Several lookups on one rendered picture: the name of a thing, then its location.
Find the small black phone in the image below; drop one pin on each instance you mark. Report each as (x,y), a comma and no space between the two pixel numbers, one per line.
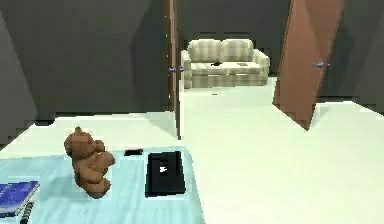
(133,152)

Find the blue book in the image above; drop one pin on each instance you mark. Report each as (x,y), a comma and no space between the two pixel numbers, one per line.
(15,196)

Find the pale blue bed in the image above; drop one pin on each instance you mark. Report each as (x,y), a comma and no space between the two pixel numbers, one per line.
(100,203)

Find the brown teddy bear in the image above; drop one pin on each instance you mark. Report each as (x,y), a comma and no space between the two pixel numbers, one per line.
(89,163)

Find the black laptop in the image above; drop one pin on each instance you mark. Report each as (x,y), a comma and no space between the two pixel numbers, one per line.
(165,173)

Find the brown room door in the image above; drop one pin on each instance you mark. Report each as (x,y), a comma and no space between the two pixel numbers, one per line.
(307,56)
(173,66)

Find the beige striped sofa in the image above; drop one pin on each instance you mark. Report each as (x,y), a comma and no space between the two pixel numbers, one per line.
(224,65)

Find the small dark flat object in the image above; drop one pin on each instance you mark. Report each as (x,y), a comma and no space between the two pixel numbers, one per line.
(242,64)

